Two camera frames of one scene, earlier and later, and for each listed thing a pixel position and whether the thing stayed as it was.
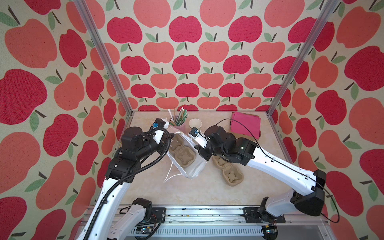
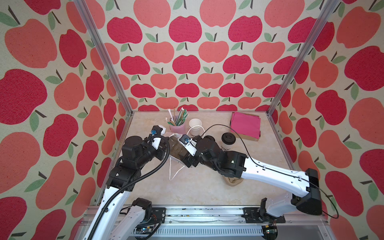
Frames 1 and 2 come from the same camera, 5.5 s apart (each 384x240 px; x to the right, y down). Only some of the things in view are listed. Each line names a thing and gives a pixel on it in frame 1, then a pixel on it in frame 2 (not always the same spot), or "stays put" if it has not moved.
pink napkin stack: x=245 y=124 stays put
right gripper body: x=208 y=150 → x=196 y=158
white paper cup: x=195 y=122 stays put
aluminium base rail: x=226 y=222 stays put
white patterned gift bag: x=192 y=171 → x=177 y=152
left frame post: x=104 y=51 stays put
